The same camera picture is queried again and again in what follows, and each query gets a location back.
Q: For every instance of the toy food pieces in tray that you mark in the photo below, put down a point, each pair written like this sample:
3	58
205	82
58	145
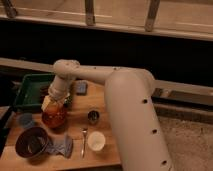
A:
44	89

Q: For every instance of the red bowl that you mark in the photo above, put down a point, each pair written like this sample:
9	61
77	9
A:
54	121

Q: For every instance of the yellow red apple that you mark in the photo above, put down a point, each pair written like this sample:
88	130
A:
54	108

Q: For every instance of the dark purple bowl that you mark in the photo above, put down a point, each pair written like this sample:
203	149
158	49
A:
31	142

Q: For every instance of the small metal cup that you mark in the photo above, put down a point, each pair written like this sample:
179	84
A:
93	117

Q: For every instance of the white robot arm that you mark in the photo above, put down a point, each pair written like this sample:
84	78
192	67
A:
127	93

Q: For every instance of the wooden table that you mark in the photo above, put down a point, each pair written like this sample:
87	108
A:
77	120

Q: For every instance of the grey blue cloth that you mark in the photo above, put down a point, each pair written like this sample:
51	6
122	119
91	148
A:
61	146

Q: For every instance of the blue sponge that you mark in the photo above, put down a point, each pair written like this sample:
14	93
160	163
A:
81	88

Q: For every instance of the blue plastic cup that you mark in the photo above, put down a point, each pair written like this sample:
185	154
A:
26	120

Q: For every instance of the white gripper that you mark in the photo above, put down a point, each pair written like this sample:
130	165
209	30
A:
58	89

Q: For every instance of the white cup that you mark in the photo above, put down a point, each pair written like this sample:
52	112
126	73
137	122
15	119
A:
96	141

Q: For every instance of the green plastic tray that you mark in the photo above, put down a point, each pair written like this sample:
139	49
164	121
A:
29	97

